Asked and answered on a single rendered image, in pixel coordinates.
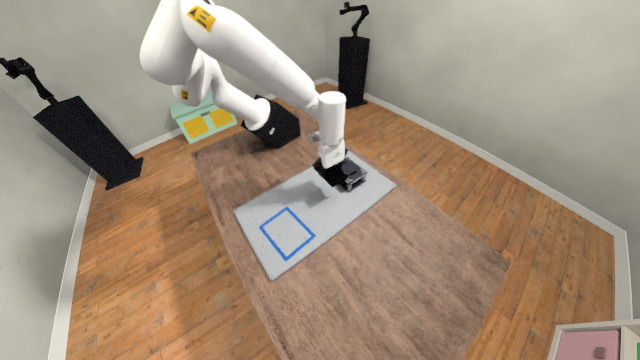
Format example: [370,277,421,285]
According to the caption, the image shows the blue tape rectangle outline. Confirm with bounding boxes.
[259,207,316,262]

